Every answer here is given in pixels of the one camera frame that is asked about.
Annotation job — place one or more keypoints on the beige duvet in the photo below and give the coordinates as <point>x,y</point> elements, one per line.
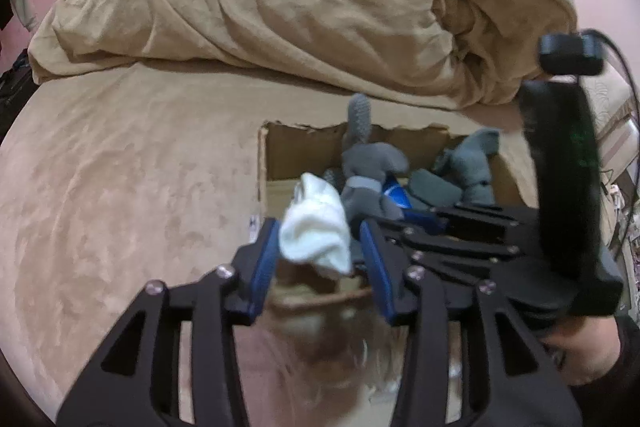
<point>280,7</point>

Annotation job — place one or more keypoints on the dark grey sock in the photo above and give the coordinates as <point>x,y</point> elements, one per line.
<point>434,189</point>

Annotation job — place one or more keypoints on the person's right hand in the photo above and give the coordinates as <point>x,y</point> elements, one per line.
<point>585,347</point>

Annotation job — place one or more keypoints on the light grey knit sock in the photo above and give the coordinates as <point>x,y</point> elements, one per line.
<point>365,152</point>

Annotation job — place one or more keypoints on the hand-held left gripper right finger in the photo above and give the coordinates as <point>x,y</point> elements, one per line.
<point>375,267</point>

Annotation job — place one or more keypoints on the cardboard box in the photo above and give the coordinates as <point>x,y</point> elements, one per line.
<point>285,152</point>

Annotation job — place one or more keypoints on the blue sock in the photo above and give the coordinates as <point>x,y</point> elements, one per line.
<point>397,196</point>

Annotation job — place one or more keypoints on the beige bed sheet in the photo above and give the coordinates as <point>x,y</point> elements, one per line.
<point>125,187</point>

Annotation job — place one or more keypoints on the black bag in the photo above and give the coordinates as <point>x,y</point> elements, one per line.
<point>11,87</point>

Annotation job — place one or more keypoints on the beige patterned pillow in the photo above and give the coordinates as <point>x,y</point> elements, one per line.
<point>607,99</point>

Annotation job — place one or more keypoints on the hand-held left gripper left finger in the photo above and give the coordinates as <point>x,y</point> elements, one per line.
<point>263,257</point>

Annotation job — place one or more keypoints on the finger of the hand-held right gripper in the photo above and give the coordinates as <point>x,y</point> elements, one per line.
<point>450,252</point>
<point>475,222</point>

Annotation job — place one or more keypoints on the white sock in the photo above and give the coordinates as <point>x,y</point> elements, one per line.
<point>315,237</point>

